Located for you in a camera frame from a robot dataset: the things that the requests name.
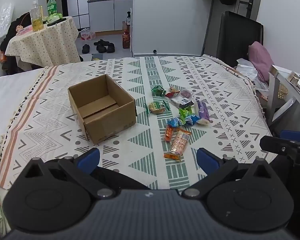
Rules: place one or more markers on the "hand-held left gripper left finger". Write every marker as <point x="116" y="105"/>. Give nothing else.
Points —
<point x="91" y="156"/>

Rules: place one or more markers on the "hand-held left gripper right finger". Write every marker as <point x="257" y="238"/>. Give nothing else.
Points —
<point x="206" y="158"/>

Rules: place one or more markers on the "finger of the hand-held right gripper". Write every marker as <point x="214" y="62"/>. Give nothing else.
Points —
<point x="292" y="135"/>
<point x="272" y="143"/>

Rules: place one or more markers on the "long orange wafer packet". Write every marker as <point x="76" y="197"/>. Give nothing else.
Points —
<point x="178" y="143"/>

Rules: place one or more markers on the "cardboard box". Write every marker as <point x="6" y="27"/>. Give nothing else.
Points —
<point x="107" y="127"/>

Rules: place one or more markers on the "blue candy packet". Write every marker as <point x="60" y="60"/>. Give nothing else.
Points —
<point x="175" y="122"/>
<point x="192" y="120"/>

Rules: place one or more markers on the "small orange snack packet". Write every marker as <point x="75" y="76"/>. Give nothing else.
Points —
<point x="168" y="133"/>

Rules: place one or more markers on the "long purple snack packet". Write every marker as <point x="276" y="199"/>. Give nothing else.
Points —
<point x="203" y="111"/>

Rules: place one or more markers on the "light green snack packet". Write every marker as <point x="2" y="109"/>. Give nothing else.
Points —
<point x="184" y="112"/>

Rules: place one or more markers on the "black and white snack packet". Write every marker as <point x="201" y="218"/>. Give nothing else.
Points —
<point x="181" y="102"/>

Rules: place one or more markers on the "purple pastry packet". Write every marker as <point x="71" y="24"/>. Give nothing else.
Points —
<point x="186" y="94"/>

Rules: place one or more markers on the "green-edged pastry packet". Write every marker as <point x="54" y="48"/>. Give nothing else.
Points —
<point x="156" y="107"/>

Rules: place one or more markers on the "red snack packet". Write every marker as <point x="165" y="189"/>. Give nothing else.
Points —
<point x="172" y="94"/>

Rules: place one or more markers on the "dark green candy packet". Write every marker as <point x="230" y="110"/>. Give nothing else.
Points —
<point x="158" y="91"/>

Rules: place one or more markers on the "small woven basket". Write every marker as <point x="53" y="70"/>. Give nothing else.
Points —
<point x="283" y="91"/>

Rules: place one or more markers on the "person's right leg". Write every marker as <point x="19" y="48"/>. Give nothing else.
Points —
<point x="297" y="205"/>

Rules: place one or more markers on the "patterned woven blanket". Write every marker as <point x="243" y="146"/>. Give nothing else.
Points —
<point x="215" y="92"/>

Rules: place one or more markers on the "white plastic bag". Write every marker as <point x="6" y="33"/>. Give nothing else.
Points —
<point x="247" y="72"/>

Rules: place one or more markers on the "white bed sheet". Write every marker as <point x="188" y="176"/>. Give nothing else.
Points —
<point x="10" y="100"/>

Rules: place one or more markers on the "black slipper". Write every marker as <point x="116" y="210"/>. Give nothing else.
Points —
<point x="110" y="48"/>
<point x="86" y="48"/>
<point x="100" y="42"/>
<point x="101" y="48"/>

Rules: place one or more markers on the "black flat panel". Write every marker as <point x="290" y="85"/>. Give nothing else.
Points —
<point x="237" y="40"/>

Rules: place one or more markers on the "red drink bottle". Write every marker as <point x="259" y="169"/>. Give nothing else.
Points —
<point x="126" y="40"/>

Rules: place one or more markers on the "pink plastic bag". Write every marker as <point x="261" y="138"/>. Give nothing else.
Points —
<point x="87" y="34"/>

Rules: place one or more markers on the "round table with dotted cloth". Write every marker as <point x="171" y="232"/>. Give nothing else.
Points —
<point x="45" y="42"/>

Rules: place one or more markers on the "orange bag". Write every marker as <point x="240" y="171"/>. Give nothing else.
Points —
<point x="2" y="57"/>

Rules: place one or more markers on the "flat black device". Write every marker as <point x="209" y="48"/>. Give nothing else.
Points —
<point x="59" y="21"/>

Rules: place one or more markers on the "pink pencil case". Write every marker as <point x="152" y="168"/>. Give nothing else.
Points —
<point x="26" y="30"/>

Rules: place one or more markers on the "black spray bottle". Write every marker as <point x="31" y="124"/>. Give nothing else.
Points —
<point x="129" y="20"/>

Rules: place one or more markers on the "grey kitchen cabinet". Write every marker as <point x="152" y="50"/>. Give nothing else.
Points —
<point x="107" y="15"/>

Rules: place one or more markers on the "green tissue pack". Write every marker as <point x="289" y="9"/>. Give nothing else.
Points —
<point x="54" y="17"/>

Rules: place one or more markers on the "black clothes on chair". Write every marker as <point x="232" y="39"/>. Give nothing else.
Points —
<point x="11" y="33"/>

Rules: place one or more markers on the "cooking oil bottle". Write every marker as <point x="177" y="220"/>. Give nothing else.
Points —
<point x="37" y="20"/>

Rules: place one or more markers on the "cartoon figure toy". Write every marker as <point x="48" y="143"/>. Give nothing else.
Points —
<point x="19" y="28"/>

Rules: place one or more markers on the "black grid glass door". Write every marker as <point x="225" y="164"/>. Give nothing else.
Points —
<point x="77" y="5"/>

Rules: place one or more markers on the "green soda bottle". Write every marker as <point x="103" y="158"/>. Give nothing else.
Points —
<point x="52" y="7"/>

